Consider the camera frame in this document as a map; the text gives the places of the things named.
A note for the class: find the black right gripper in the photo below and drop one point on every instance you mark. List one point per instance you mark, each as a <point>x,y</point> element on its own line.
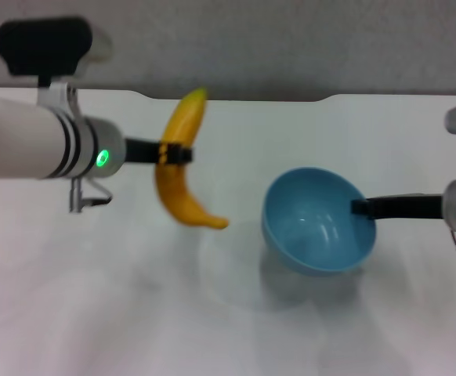
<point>408,207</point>

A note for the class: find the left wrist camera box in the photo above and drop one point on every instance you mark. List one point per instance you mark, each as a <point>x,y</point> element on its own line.
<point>40,43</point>

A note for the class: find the yellow banana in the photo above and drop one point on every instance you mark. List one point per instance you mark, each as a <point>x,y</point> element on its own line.
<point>177,188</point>

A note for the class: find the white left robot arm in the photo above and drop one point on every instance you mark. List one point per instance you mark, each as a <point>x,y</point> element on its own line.
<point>24,137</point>

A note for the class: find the blue bowl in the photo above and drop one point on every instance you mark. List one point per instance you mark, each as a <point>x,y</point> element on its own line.
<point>310,235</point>

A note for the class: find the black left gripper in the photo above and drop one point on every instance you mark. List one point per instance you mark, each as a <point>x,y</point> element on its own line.
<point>142,150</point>

